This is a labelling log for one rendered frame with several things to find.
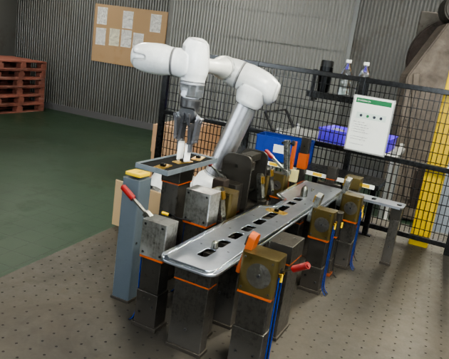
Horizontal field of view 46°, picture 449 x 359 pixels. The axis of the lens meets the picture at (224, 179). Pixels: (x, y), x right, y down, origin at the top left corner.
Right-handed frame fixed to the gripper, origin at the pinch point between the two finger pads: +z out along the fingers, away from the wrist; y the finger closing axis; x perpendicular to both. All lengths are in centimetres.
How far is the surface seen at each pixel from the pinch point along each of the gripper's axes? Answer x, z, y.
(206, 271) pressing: -39, 20, 47
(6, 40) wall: 424, 1, -840
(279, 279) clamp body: -27, 20, 63
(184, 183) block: -1.3, 11.5, 3.1
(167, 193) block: -5.6, 15.8, -0.6
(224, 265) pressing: -32, 20, 47
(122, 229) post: -30.2, 24.0, 3.2
